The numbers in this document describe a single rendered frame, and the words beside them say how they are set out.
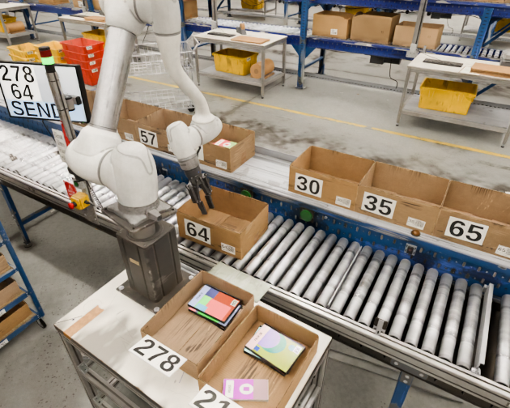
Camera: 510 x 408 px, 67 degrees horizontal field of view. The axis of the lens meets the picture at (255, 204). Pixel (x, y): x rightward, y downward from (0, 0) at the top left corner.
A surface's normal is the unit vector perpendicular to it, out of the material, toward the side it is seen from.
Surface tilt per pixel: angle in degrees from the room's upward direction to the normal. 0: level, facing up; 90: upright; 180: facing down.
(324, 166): 89
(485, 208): 89
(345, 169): 89
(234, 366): 1
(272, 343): 0
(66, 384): 0
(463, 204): 89
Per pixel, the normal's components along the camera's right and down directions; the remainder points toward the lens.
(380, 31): -0.56, 0.47
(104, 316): 0.00, -0.82
